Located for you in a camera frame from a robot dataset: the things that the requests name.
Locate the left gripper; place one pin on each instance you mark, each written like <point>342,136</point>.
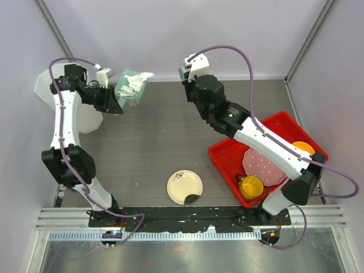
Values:
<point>110,103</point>

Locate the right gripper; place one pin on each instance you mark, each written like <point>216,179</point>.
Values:
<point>187,86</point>

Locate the green hand brush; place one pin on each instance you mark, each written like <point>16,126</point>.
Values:
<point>184,73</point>

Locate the green dustpan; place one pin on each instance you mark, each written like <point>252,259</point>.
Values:
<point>123,82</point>

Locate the paper scrap back large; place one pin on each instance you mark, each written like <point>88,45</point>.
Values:
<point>137,81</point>

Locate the paper scrap back small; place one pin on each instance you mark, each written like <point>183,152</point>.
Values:
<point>125,91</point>

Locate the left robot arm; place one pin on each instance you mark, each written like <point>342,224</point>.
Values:
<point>78,104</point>

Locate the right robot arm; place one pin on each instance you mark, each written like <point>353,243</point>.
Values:
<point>304,170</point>

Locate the clear plastic cup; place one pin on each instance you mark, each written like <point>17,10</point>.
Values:
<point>133,102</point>

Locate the white translucent trash bin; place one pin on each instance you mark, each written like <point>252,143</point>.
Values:
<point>88,118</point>

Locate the red plastic tray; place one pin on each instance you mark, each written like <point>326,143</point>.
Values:
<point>227,155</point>

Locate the cream round plate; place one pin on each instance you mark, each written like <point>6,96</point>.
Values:
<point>184,187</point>

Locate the pink dotted plate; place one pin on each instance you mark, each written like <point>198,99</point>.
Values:
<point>255,164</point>

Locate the yellow cup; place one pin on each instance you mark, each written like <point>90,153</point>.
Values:
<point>250,187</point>

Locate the orange bowl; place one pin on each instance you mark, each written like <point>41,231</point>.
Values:
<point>304,146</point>

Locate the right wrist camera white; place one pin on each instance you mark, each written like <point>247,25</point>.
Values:
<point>198,66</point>

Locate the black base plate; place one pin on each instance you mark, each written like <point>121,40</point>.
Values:
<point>189,219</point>

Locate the white cable duct strip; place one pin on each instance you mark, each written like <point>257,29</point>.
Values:
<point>103,235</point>

